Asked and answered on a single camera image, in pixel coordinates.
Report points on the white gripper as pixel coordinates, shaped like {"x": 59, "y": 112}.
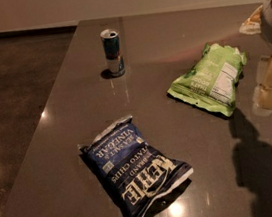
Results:
{"x": 261, "y": 18}

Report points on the Red Bull can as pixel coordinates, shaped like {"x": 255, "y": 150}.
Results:
{"x": 111, "y": 47}

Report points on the green chip bag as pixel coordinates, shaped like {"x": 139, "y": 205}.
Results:
{"x": 211, "y": 83}

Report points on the blue Kettle chip bag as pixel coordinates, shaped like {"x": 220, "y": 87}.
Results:
{"x": 135, "y": 174}

